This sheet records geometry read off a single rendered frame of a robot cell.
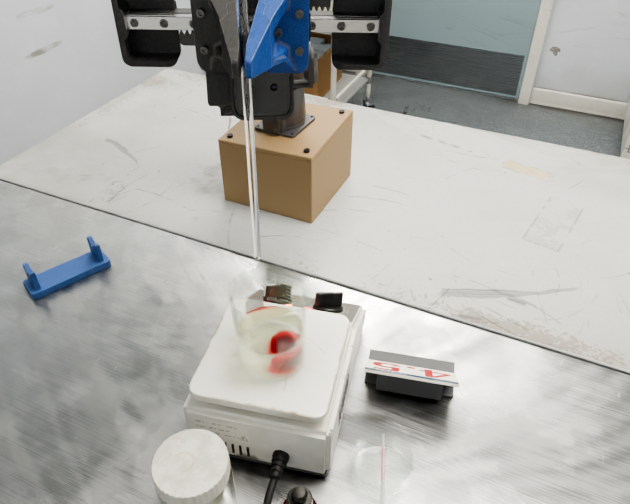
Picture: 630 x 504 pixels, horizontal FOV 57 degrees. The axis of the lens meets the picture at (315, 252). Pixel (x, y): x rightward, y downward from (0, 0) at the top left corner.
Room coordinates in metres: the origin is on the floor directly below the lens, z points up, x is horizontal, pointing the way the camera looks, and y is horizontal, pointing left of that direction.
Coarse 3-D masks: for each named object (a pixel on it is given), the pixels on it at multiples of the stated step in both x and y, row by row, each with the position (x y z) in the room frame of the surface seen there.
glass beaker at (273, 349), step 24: (240, 288) 0.36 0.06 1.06; (264, 288) 0.37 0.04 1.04; (288, 288) 0.36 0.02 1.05; (240, 312) 0.31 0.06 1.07; (240, 336) 0.32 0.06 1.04; (264, 336) 0.31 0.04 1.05; (288, 336) 0.31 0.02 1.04; (240, 360) 0.32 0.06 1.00; (264, 360) 0.31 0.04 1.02; (288, 360) 0.31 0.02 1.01
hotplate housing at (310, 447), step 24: (360, 312) 0.45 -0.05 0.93; (360, 336) 0.43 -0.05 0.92; (336, 384) 0.32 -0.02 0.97; (192, 408) 0.30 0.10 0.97; (216, 408) 0.30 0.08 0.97; (336, 408) 0.30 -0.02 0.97; (216, 432) 0.29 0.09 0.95; (240, 432) 0.29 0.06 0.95; (264, 432) 0.28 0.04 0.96; (288, 432) 0.28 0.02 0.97; (312, 432) 0.28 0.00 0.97; (336, 432) 0.30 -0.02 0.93; (240, 456) 0.29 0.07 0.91; (264, 456) 0.28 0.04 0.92; (288, 456) 0.28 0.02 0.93; (312, 456) 0.27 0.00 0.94
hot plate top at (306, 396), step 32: (224, 320) 0.38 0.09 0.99; (320, 320) 0.38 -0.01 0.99; (224, 352) 0.34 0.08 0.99; (320, 352) 0.34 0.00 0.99; (192, 384) 0.31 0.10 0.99; (224, 384) 0.31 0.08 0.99; (256, 384) 0.31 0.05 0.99; (288, 384) 0.31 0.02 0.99; (320, 384) 0.31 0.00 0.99; (288, 416) 0.28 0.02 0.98; (320, 416) 0.28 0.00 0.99
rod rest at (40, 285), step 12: (96, 252) 0.56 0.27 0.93; (24, 264) 0.53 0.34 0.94; (60, 264) 0.56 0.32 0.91; (72, 264) 0.56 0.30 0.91; (84, 264) 0.56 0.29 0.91; (96, 264) 0.56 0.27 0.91; (108, 264) 0.56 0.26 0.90; (36, 276) 0.53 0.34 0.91; (48, 276) 0.53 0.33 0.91; (60, 276) 0.53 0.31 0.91; (72, 276) 0.53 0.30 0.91; (84, 276) 0.54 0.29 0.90; (36, 288) 0.51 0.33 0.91; (48, 288) 0.51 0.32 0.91; (60, 288) 0.52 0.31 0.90
